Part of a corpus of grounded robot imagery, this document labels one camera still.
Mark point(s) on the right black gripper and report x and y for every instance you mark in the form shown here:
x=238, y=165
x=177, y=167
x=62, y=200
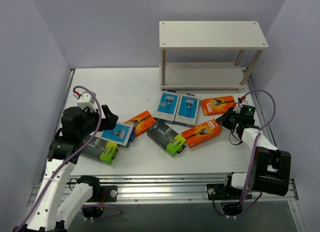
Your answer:
x=231, y=120

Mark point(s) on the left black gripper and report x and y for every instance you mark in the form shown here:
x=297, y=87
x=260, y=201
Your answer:
x=100, y=120

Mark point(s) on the orange razor box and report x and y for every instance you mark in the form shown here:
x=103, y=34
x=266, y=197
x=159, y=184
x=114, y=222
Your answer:
x=202, y=132
x=217, y=105
x=141, y=122

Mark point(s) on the orange razor box front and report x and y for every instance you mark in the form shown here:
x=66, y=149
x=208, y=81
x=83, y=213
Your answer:
x=202, y=132

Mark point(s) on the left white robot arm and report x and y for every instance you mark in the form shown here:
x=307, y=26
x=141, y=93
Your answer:
x=48, y=213

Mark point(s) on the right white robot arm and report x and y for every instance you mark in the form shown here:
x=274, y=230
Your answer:
x=269, y=167

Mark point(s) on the white two-tier shelf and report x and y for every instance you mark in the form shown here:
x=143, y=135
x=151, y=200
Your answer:
x=208, y=55

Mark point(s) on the blue razor box left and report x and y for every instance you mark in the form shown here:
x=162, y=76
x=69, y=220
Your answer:
x=123, y=134

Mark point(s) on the blue razor box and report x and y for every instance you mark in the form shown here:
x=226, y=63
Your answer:
x=187, y=110
x=123, y=134
x=167, y=106

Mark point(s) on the black green razor box left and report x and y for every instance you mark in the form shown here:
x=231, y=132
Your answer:
x=101, y=150

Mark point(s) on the black green razor box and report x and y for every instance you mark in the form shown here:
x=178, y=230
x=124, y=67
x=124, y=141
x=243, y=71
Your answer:
x=101, y=150
x=167, y=138

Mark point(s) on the blue razor box right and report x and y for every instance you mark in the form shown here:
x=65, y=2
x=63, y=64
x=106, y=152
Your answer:
x=187, y=110

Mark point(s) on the black green razor box centre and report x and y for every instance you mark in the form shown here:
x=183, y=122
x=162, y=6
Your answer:
x=167, y=138

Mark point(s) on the blue razor box middle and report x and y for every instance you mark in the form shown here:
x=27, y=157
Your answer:
x=167, y=106

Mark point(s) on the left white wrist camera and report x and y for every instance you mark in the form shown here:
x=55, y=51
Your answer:
x=85, y=100

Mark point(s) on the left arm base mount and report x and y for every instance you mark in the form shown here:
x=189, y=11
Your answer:
x=106, y=194

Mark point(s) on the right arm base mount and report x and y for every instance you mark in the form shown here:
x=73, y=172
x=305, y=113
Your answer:
x=225, y=199

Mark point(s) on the aluminium rail frame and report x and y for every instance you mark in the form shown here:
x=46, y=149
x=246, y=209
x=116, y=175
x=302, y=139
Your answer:
x=161, y=188

